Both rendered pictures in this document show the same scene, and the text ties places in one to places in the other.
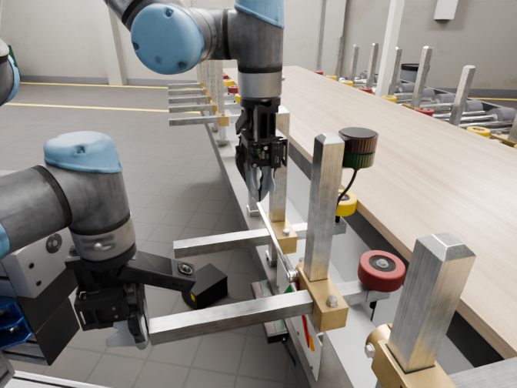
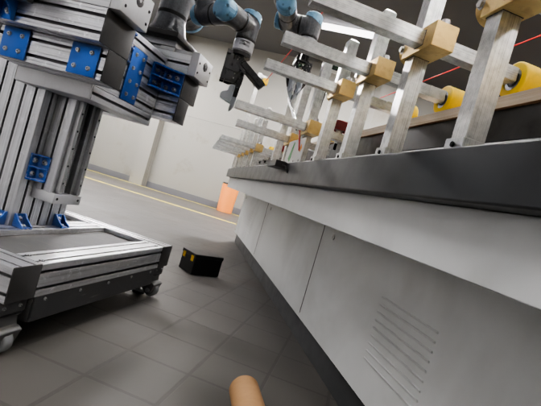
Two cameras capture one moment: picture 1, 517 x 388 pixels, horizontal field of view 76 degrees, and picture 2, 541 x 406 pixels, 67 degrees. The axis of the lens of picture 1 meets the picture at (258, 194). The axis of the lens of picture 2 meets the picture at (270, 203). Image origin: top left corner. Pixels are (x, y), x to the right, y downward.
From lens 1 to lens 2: 1.36 m
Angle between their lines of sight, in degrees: 27
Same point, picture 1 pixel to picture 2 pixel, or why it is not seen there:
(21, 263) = (200, 58)
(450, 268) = (352, 43)
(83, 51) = (117, 147)
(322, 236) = (318, 98)
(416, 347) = (341, 72)
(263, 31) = (314, 22)
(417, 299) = not seen: hidden behind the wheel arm
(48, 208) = (245, 16)
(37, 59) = not seen: hidden behind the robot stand
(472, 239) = not seen: hidden behind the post
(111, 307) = (233, 72)
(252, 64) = (307, 32)
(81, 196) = (251, 22)
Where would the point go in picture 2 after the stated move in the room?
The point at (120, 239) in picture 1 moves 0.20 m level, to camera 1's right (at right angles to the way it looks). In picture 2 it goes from (250, 46) to (303, 61)
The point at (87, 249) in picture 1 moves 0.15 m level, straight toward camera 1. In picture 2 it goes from (240, 43) to (260, 35)
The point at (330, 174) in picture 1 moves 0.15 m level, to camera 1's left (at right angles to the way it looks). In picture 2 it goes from (327, 69) to (289, 59)
